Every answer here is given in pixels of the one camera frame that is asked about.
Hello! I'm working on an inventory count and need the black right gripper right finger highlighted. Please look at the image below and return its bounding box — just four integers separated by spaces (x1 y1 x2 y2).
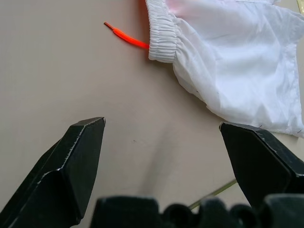
218 122 304 209

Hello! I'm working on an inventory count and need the orange drawstring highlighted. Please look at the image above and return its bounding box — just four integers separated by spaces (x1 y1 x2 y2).
103 22 151 50

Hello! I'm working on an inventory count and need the thin green stick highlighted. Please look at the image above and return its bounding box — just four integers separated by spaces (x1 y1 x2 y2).
190 178 238 210

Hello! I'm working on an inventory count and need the white garment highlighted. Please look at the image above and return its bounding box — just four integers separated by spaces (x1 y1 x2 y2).
144 0 304 139

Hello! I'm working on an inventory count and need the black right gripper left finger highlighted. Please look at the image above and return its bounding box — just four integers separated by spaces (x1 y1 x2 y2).
0 116 106 228

